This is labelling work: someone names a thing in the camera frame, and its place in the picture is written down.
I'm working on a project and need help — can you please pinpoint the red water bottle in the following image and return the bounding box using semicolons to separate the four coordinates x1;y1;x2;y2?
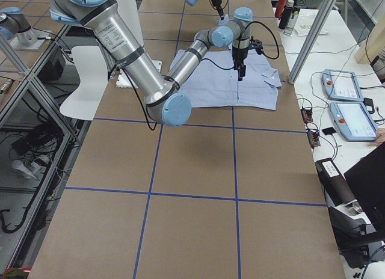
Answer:
274;0;287;18

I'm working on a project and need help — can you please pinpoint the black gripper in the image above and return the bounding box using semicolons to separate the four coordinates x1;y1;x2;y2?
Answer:
232;44;247;81
211;0;224;20

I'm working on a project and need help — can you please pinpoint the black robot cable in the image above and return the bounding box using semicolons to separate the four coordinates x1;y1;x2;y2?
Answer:
200;20;280;71

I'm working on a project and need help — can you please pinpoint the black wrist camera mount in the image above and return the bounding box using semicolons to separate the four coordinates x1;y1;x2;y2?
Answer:
248;36;264;55

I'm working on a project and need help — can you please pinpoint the lower blue teach pendant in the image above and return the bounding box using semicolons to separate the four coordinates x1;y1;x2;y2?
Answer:
329;101;377;142

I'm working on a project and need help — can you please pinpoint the blue teach pendant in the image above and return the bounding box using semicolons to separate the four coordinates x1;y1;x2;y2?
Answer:
329;101;377;142
321;69;363;102

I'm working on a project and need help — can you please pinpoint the aluminium frame post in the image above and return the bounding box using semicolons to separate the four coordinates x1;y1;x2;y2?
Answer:
288;0;336;84

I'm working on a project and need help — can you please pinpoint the white camera stand pillar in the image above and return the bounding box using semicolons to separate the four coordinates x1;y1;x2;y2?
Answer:
116;0;162;88

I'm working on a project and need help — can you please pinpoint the white plastic chair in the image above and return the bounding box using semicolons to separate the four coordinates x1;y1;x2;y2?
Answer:
60;46;108;121

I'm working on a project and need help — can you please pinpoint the clear black-capped bottle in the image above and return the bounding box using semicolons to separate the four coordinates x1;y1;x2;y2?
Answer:
283;6;301;35

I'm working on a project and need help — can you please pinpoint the upper blue teach pendant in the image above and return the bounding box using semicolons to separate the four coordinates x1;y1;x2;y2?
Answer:
321;69;363;102

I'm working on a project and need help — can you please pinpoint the light blue striped shirt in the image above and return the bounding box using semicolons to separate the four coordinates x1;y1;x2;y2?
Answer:
168;8;282;110

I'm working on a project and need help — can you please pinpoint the black monitor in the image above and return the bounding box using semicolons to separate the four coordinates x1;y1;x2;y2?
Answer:
344;144;385;230

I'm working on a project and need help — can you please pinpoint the black water bottle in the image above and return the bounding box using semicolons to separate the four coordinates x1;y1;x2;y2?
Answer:
279;0;294;29

